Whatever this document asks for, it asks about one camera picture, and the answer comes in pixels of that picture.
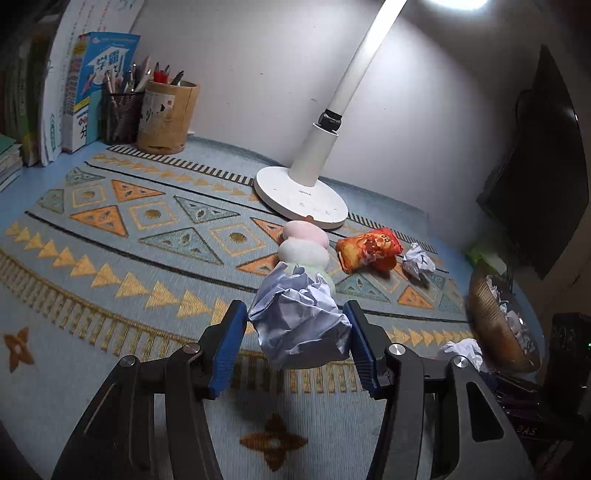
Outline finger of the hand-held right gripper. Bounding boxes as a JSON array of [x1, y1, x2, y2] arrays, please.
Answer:
[[480, 367, 539, 394]]

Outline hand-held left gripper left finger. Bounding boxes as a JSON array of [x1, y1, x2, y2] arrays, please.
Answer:
[[51, 300, 250, 480]]

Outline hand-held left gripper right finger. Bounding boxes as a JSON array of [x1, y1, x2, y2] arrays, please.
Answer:
[[342, 300, 536, 480]]

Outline brown woven bowl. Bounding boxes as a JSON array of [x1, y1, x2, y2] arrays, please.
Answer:
[[466, 259, 542, 374]]

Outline large lilac paper ball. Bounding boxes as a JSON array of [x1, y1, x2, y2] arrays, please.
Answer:
[[248, 261, 354, 370]]

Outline white paper scraps pile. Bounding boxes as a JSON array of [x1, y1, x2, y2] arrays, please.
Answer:
[[485, 277, 539, 356]]

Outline orange chips bag plush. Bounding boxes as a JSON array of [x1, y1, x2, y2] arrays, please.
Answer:
[[335, 229, 402, 274]]

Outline small white crumpled paper ball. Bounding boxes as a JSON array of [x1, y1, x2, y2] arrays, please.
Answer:
[[401, 243, 437, 280]]

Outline pink white green dango plush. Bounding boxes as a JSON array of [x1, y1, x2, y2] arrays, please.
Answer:
[[277, 220, 335, 301]]

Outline green packet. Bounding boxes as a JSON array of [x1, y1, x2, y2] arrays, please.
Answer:
[[466, 244, 491, 267]]

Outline blue patterned woven mat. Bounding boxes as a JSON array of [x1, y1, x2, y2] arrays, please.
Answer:
[[0, 136, 476, 480]]

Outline white desk lamp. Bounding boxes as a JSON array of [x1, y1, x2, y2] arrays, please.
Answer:
[[253, 0, 490, 232]]

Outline black monitor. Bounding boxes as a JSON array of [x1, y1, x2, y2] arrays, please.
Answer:
[[475, 44, 589, 280]]

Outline wooden pen holder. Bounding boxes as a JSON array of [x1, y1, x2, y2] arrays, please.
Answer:
[[137, 79, 201, 155]]

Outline black mesh pen holder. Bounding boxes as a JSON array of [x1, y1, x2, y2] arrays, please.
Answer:
[[100, 90, 146, 145]]

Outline red and black pens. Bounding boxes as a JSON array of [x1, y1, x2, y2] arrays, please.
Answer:
[[152, 62, 185, 86]]

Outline bunch of pens and pencils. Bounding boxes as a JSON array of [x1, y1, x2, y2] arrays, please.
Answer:
[[104, 54, 153, 94]]

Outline stack of lying green books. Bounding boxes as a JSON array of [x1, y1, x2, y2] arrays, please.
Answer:
[[0, 134, 24, 192]]

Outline blue workbook set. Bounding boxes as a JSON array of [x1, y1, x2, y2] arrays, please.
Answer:
[[62, 32, 141, 155]]

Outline row of standing green books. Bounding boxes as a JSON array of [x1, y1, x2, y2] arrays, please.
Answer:
[[0, 39, 52, 167]]

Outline row of upright books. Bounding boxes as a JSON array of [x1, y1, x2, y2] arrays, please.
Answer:
[[39, 0, 144, 167]]

